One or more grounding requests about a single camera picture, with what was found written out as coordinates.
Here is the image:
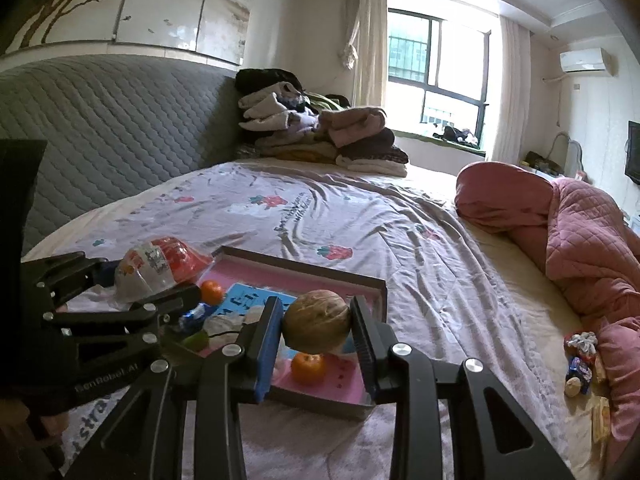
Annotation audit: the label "green fuzzy ring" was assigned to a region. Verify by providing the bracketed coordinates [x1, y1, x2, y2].
[181, 330, 211, 353]

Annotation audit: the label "blossom tree wall painting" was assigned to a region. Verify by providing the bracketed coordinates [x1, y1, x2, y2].
[0, 0, 251, 66]

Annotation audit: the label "pile of folded clothes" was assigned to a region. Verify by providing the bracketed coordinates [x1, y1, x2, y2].
[235, 67, 411, 177]

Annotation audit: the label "white scrunchie with black trim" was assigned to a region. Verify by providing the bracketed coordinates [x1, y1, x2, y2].
[202, 305, 266, 348]

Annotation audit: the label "small blue doll toy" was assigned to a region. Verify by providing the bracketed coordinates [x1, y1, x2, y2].
[565, 357, 593, 398]

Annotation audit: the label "window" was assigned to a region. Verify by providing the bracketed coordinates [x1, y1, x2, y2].
[387, 7, 490, 148]

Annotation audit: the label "grey quilted headboard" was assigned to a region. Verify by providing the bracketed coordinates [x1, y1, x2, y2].
[0, 53, 251, 256]

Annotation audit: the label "strawberry print bed sheet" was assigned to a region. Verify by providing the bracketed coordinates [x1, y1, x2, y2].
[22, 157, 566, 480]

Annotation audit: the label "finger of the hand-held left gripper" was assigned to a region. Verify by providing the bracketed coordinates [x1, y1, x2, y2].
[35, 251, 118, 301]
[47, 282, 203, 342]

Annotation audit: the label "pink and blue book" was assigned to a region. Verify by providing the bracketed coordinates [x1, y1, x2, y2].
[200, 255, 381, 406]

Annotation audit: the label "white oval mirror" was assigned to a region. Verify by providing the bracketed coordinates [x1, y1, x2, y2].
[547, 131, 586, 178]

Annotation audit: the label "cream curtain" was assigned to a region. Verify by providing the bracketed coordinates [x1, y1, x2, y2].
[487, 17, 533, 163]
[350, 0, 390, 111]

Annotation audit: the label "red and white snack bag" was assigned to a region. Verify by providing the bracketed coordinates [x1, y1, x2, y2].
[114, 237, 215, 305]

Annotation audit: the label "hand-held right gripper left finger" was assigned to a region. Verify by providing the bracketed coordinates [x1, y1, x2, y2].
[65, 296, 286, 480]

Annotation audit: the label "dark clothes on windowsill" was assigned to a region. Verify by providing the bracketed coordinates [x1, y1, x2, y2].
[432, 125, 481, 147]

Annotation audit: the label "wall television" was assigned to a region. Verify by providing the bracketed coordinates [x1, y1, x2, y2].
[625, 121, 640, 186]

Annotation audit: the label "small red white plush toy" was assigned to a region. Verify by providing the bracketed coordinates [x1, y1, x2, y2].
[564, 332, 598, 358]

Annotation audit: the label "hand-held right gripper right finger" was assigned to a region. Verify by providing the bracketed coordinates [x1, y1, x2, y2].
[348, 295, 576, 480]

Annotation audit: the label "yellow packet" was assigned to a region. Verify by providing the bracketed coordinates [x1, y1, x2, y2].
[591, 395, 613, 443]

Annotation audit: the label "pink quilt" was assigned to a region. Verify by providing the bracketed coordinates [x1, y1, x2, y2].
[455, 161, 640, 471]

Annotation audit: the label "white air conditioner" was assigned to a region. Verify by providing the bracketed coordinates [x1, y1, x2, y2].
[559, 48, 617, 78]

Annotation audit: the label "orange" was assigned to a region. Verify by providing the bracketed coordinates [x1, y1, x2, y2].
[201, 280, 226, 306]
[291, 352, 327, 386]

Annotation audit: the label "shallow grey cardboard box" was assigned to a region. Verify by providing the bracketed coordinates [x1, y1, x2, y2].
[170, 245, 389, 423]

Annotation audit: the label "dark bag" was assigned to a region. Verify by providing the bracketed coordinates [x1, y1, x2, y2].
[522, 151, 556, 171]

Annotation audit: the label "blue snack packet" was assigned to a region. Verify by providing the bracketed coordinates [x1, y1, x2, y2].
[177, 305, 208, 333]

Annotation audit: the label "white curtain tassel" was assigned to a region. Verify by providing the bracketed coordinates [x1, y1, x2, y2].
[339, 20, 358, 71]

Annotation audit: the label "walnut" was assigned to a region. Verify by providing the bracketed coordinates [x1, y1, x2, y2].
[282, 290, 352, 356]

